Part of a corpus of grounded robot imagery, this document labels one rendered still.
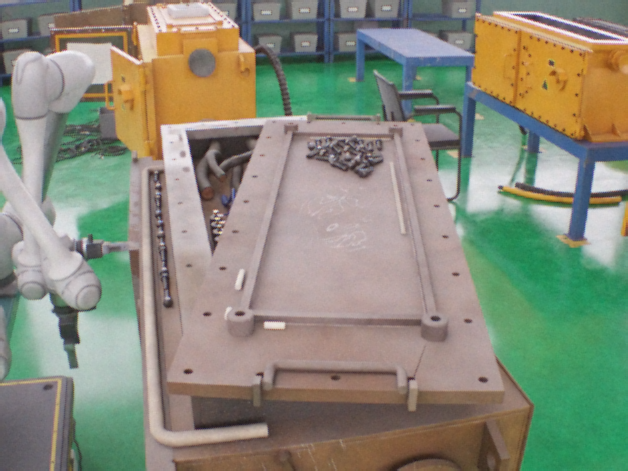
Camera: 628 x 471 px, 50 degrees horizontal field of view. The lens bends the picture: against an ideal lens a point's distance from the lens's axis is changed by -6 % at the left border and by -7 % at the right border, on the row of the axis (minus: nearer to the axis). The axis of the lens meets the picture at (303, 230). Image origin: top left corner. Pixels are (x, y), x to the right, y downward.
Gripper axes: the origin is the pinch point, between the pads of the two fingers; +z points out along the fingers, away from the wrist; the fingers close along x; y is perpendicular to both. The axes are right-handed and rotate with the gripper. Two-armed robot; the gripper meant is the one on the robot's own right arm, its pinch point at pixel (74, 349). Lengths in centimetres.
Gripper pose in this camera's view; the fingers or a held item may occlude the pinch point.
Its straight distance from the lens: 223.3
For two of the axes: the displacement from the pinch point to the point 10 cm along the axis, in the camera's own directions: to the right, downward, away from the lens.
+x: 2.3, 4.0, -8.9
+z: 0.0, 9.1, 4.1
